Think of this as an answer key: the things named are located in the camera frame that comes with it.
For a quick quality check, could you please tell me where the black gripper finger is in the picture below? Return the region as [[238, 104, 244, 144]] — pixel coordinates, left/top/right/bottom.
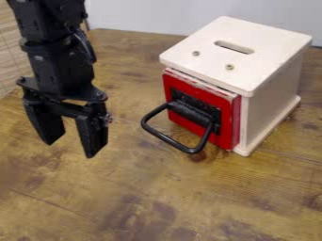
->
[[75, 103, 111, 158]]

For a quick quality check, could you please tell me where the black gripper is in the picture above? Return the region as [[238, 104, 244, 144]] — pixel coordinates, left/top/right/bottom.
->
[[17, 31, 108, 145]]

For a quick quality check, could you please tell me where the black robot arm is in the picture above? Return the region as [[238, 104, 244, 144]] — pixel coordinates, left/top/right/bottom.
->
[[7, 0, 111, 157]]

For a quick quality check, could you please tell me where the red drawer front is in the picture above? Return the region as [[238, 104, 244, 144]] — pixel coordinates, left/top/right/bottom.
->
[[162, 68, 242, 151]]

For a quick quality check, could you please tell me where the white wooden drawer box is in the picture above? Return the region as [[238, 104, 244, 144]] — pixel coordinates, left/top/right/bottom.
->
[[160, 16, 311, 156]]

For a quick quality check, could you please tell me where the black metal drawer handle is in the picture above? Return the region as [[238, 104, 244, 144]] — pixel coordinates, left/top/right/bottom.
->
[[140, 101, 222, 154]]

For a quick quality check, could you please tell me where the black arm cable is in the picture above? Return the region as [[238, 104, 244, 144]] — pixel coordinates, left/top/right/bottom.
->
[[71, 27, 97, 64]]

